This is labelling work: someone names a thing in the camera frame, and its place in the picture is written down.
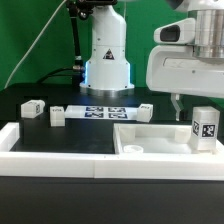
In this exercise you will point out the white tag plate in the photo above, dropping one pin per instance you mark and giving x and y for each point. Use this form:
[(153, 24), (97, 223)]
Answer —
[(101, 112)]

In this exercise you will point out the white square tabletop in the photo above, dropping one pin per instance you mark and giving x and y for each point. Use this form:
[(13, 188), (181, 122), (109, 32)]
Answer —
[(157, 140)]

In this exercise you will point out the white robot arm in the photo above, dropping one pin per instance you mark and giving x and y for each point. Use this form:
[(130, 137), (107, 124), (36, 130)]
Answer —
[(107, 70)]

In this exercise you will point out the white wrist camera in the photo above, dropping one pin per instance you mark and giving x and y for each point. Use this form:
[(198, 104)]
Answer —
[(179, 33)]

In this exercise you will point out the white U-shaped fence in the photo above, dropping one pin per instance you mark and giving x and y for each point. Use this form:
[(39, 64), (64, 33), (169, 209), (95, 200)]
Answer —
[(43, 164)]

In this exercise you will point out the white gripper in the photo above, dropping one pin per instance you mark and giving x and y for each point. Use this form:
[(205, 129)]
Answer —
[(175, 70)]

